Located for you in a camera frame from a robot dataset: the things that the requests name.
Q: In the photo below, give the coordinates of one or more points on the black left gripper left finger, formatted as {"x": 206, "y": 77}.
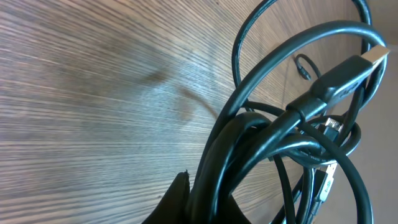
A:
{"x": 170, "y": 209}

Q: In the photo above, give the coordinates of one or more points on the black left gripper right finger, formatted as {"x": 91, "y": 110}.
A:
{"x": 229, "y": 213}

